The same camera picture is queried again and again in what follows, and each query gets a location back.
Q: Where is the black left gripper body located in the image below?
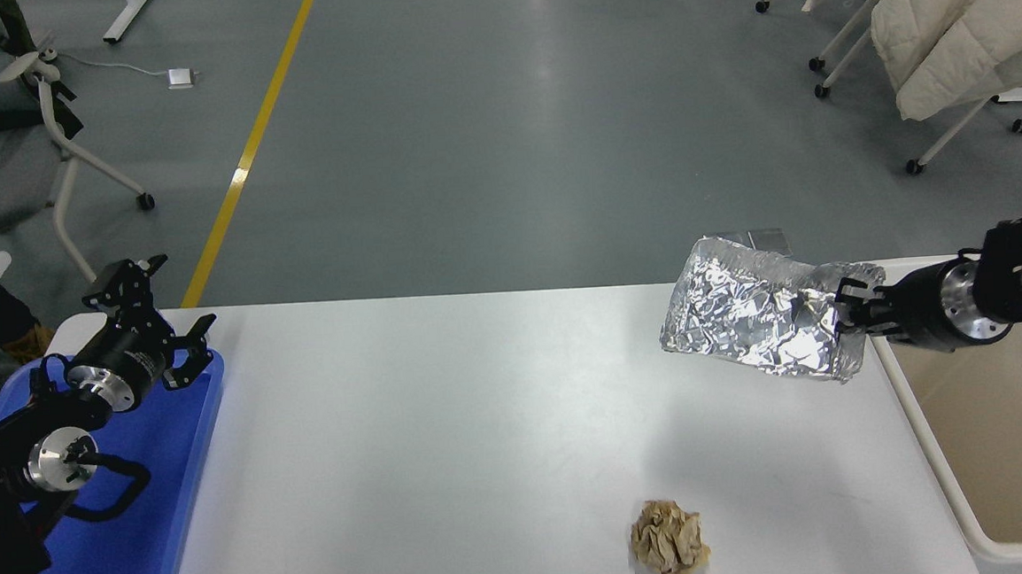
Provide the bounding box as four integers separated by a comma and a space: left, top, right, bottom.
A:
79, 318, 180, 405

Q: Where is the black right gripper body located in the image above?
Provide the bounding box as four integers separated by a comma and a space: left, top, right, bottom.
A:
886, 261, 961, 355

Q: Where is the foil tray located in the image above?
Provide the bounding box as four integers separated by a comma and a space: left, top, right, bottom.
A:
653, 226, 893, 395

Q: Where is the tan paper ball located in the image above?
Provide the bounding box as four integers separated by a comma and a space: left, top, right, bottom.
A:
626, 499, 712, 574

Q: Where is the person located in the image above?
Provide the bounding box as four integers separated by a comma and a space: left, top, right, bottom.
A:
0, 278, 57, 365

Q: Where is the large pale plastic bin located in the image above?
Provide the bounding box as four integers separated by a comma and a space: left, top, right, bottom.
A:
864, 251, 1022, 574

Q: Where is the blue plastic tray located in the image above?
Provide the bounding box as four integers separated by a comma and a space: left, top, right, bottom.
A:
0, 347, 238, 574

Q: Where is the white desk leg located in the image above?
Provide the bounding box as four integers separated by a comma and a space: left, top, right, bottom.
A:
100, 0, 159, 43

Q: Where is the dark green garment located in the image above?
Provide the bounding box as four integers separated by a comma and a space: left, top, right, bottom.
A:
0, 0, 86, 142

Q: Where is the white floor cable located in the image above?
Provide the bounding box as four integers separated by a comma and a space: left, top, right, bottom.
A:
58, 43, 171, 83

